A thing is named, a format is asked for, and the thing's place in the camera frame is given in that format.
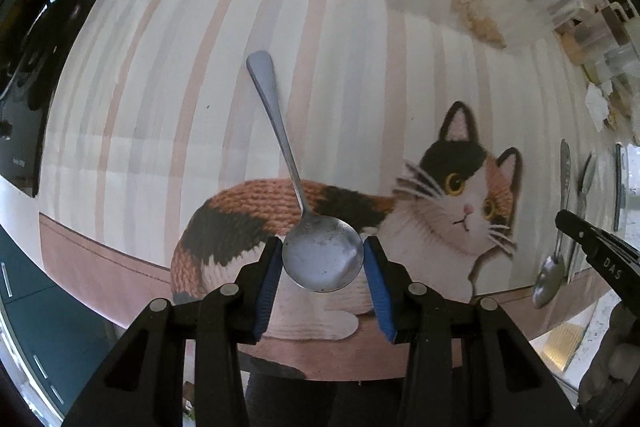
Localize small brown box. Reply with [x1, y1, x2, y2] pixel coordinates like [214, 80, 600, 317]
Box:
[561, 27, 592, 64]

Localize cat print striped tablecloth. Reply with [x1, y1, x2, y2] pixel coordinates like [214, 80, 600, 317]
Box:
[37, 0, 640, 383]

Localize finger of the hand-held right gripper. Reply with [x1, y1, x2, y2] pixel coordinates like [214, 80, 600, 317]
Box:
[555, 209, 640, 284]

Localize steel spoon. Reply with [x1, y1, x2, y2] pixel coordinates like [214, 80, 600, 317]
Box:
[531, 139, 572, 310]
[567, 151, 599, 281]
[245, 50, 364, 293]

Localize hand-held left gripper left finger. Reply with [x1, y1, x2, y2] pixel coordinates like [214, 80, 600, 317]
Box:
[62, 236, 285, 427]

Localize person's dark pants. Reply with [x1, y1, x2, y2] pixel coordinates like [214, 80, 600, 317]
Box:
[244, 364, 412, 427]

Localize person's right hand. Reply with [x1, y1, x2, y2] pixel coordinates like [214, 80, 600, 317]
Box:
[579, 301, 640, 413]

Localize crumpled white tissue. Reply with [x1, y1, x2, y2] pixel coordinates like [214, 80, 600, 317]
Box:
[584, 82, 615, 134]

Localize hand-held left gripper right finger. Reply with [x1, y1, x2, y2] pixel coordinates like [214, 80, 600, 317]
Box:
[362, 235, 583, 427]

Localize black gas stove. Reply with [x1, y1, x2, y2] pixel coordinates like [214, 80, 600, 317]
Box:
[0, 0, 78, 200]

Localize teal cabinet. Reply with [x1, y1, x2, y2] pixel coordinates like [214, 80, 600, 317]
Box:
[0, 224, 123, 413]

